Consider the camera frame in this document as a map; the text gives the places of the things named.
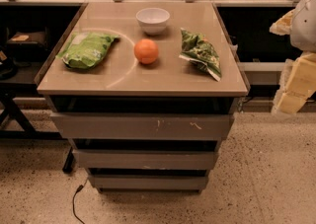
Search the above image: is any orange fruit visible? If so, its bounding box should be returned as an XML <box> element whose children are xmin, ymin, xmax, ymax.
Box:
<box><xmin>134</xmin><ymin>39</ymin><xmax>159</xmax><ymax>64</ymax></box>

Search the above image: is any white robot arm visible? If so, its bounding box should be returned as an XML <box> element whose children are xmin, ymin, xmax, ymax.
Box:
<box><xmin>270</xmin><ymin>0</ymin><xmax>316</xmax><ymax>116</ymax></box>

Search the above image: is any light green snack bag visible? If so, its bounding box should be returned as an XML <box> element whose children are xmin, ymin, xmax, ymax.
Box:
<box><xmin>56</xmin><ymin>32</ymin><xmax>119</xmax><ymax>70</ymax></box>

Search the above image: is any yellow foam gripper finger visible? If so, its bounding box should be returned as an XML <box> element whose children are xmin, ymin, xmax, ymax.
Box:
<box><xmin>270</xmin><ymin>10</ymin><xmax>294</xmax><ymax>36</ymax></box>
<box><xmin>272</xmin><ymin>52</ymin><xmax>316</xmax><ymax>115</ymax></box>

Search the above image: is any white bowl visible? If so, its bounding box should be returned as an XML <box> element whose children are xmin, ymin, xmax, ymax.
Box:
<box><xmin>136</xmin><ymin>8</ymin><xmax>170</xmax><ymax>36</ymax></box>

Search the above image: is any black table frame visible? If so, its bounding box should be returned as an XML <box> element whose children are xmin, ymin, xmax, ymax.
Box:
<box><xmin>0</xmin><ymin>86</ymin><xmax>77</xmax><ymax>174</ymax></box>

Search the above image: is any grey drawer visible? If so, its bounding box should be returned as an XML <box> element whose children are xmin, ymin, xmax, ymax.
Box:
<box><xmin>88</xmin><ymin>175</ymin><xmax>208</xmax><ymax>190</ymax></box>
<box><xmin>51</xmin><ymin>112</ymin><xmax>234</xmax><ymax>140</ymax></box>
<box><xmin>73</xmin><ymin>150</ymin><xmax>218</xmax><ymax>170</ymax></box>

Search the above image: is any black floor cable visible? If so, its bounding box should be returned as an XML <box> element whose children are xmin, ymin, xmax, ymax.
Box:
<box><xmin>71</xmin><ymin>178</ymin><xmax>89</xmax><ymax>224</ymax></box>

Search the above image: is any grey middle drawer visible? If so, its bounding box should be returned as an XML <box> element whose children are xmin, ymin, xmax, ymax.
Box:
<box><xmin>73</xmin><ymin>150</ymin><xmax>218</xmax><ymax>170</ymax></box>

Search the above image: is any dark green chip bag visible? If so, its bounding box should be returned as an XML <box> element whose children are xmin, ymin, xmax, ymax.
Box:
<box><xmin>179</xmin><ymin>29</ymin><xmax>222</xmax><ymax>82</ymax></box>

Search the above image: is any grey top drawer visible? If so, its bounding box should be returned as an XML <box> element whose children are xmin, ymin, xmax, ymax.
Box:
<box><xmin>51</xmin><ymin>112</ymin><xmax>234</xmax><ymax>140</ymax></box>

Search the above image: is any grey drawer cabinet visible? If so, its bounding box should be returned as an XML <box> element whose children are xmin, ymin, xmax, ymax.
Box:
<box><xmin>34</xmin><ymin>1</ymin><xmax>251</xmax><ymax>194</ymax></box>

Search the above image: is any grey bottom drawer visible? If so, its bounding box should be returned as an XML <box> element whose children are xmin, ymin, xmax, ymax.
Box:
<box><xmin>88</xmin><ymin>175</ymin><xmax>208</xmax><ymax>190</ymax></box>

